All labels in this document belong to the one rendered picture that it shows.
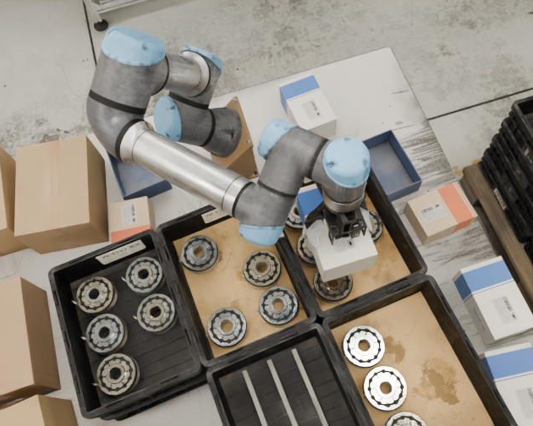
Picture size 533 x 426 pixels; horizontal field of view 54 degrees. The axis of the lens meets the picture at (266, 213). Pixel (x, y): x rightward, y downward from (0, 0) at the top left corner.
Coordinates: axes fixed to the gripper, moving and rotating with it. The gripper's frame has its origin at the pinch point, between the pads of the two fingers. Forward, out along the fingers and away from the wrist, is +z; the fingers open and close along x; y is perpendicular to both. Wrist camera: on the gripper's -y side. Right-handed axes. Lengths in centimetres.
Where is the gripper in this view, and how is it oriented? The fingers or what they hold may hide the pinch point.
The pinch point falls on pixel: (334, 225)
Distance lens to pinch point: 117.4
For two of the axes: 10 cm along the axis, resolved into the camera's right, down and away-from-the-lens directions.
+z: 0.8, 3.9, 9.2
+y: 2.8, 8.7, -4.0
